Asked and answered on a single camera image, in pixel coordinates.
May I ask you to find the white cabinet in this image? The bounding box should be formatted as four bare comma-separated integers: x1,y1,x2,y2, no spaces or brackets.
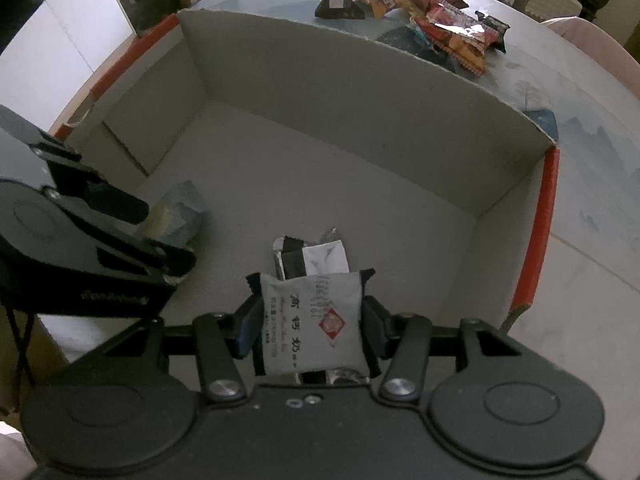
0,0,138,128

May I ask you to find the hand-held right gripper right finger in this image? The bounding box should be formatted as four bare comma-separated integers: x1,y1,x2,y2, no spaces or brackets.
361,294,531,405

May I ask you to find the pile of mixed snacks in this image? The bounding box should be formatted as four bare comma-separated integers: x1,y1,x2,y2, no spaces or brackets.
314,0,511,78

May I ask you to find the silver black snack packet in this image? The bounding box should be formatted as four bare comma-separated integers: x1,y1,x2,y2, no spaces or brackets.
272,227,349,281

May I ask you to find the black cable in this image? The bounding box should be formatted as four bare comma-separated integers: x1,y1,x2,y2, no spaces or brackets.
5,305,37,388

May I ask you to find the pink covered chair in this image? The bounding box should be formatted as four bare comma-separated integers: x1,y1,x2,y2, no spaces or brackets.
542,16,640,71

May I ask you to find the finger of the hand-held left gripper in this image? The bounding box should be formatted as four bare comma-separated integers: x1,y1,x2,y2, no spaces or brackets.
43,186,198,287
30,135,151,222

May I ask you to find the cardboard box with red edges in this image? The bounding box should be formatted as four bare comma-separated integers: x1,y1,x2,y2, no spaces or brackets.
37,9,561,396

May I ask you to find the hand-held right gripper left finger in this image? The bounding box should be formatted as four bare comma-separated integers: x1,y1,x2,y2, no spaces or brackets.
100,294,265,403

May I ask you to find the white snack packet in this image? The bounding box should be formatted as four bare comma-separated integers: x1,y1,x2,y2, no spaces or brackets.
246,268,376,378

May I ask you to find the pale blue snack packet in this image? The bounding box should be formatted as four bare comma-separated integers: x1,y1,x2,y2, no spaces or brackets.
135,180,211,248

